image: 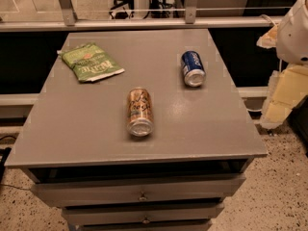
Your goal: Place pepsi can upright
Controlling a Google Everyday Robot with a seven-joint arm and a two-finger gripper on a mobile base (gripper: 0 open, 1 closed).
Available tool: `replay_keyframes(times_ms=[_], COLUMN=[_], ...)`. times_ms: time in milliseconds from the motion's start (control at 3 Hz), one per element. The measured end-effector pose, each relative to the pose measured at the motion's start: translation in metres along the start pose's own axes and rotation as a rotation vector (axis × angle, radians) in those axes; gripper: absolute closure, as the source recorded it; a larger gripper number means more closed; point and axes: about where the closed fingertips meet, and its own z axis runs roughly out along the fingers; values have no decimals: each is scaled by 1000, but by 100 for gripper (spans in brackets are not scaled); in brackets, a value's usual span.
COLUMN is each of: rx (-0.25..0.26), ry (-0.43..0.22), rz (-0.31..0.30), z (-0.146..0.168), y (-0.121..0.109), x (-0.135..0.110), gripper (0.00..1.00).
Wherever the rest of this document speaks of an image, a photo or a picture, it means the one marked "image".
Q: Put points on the gold la croix can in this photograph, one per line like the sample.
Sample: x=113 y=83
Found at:
x=140 y=118

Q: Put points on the drawer knob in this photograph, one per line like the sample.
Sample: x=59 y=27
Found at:
x=146 y=221
x=143 y=197

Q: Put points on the grey drawer cabinet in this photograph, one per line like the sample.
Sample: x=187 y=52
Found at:
x=156 y=148

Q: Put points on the grey metal railing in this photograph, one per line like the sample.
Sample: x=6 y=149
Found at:
x=87 y=15

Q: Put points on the top grey drawer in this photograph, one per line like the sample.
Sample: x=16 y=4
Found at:
x=129 y=190

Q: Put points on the green chip bag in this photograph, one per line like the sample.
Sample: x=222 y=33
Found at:
x=90 y=63

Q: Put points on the grey drawer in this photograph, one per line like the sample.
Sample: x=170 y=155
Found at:
x=155 y=213
x=129 y=190

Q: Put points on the blue pepsi can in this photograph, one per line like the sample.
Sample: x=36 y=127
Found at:
x=193 y=70

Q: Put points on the top drawer knob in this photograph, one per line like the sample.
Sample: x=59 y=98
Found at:
x=143 y=197

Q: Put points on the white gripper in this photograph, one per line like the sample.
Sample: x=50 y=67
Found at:
x=294 y=38

